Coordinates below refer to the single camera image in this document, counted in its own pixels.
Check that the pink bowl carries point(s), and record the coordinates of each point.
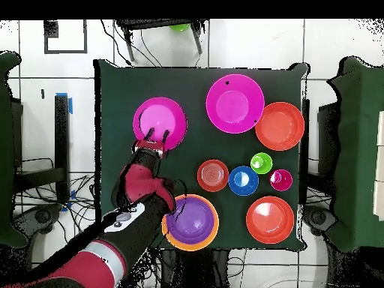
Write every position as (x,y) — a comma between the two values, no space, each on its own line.
(160,115)
(234,103)

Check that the orange bowl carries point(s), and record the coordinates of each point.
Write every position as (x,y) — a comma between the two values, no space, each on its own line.
(192,247)

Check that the deep red-orange bowl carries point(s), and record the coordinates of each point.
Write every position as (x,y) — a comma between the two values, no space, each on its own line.
(270,220)

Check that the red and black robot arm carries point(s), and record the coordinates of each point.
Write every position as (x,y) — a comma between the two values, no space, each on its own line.
(90,264)

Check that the dark green tablecloth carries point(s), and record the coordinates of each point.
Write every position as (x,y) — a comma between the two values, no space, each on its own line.
(120,87)

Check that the small red bowl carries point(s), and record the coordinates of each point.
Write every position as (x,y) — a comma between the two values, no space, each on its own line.
(213,175)

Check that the blue tape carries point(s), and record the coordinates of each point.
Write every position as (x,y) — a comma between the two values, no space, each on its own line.
(70,106)

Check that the blue bowl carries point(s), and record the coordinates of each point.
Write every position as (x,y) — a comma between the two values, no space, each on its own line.
(243,181)

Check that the green cup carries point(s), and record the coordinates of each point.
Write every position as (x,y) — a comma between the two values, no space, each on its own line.
(261,163)

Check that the lime green bowl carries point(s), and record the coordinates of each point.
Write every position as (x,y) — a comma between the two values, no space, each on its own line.
(180,27)

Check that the black stool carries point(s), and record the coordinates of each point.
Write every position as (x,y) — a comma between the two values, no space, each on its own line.
(156,23)

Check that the shallow red-orange bowl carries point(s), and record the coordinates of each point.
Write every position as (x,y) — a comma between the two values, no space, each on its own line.
(280,126)

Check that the red cup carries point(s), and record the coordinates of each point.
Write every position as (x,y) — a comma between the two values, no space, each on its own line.
(281,180)

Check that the black office chair base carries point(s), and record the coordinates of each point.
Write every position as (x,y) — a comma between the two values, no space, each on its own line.
(42,216)
(318,218)

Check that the green cloth side table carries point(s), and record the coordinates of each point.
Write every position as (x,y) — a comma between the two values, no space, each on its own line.
(6,120)
(360,150)

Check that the white boxes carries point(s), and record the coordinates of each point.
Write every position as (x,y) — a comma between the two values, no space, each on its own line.
(380,195)

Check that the black table frame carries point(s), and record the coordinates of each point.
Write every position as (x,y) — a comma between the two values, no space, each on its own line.
(305,135)
(61,135)

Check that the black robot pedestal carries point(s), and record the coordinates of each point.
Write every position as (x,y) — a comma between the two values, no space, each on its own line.
(192,270)

